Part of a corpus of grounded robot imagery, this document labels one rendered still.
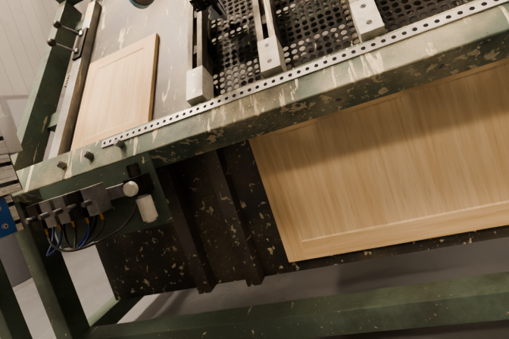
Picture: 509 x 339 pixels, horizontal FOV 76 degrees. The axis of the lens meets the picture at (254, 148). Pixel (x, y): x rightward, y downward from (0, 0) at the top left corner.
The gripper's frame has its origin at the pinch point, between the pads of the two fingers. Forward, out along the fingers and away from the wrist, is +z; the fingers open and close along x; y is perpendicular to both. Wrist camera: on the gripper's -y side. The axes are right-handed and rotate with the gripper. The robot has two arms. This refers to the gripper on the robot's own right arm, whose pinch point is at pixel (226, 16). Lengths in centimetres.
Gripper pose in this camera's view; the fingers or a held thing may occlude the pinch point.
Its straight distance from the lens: 131.5
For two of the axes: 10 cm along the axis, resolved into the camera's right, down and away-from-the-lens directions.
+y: -9.1, 2.8, 3.2
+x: 0.9, 8.6, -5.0
